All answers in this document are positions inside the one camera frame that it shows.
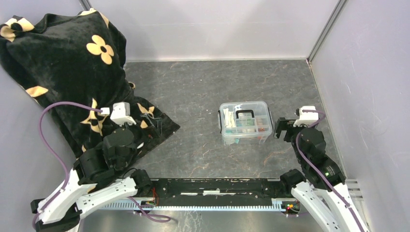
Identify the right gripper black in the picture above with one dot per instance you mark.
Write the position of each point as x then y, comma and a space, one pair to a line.
283, 123

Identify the clear first aid box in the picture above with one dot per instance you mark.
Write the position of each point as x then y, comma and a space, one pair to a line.
245, 125

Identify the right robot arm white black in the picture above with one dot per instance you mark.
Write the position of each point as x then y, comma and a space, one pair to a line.
320, 186

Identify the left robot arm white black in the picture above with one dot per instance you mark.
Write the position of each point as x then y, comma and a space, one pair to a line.
93, 182

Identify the black blanket with cream flowers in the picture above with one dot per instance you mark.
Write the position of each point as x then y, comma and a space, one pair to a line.
79, 60

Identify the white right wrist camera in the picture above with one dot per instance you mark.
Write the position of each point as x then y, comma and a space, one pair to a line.
307, 115

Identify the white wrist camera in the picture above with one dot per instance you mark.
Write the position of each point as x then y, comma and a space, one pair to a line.
119, 113
307, 115

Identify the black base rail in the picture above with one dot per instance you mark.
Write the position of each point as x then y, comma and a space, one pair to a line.
215, 192

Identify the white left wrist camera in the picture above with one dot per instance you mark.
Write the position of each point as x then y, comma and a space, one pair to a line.
119, 113

